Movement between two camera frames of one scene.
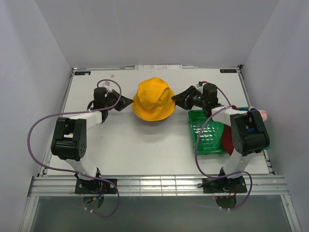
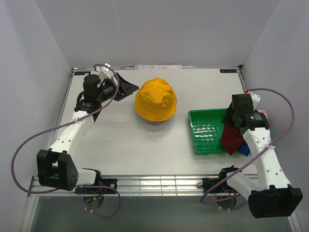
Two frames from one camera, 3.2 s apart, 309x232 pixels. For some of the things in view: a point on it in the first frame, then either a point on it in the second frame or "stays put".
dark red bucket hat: (228, 139) stays put
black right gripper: (181, 100) → (227, 118)
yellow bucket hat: (153, 101) stays put
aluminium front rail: (153, 185) stays put
